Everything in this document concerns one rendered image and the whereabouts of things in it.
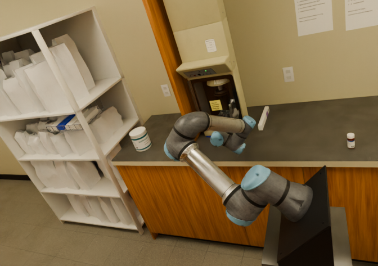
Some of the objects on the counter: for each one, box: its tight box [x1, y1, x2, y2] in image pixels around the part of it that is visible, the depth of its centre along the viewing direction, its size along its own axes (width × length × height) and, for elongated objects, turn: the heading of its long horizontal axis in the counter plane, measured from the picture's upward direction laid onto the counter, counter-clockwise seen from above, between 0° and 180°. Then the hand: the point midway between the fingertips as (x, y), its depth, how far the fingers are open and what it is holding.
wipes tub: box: [129, 127, 152, 152], centre depth 221 cm, size 13×13×15 cm
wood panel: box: [136, 0, 201, 142], centre depth 195 cm, size 49×3×140 cm, turn 6°
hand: (232, 112), depth 186 cm, fingers open, 8 cm apart
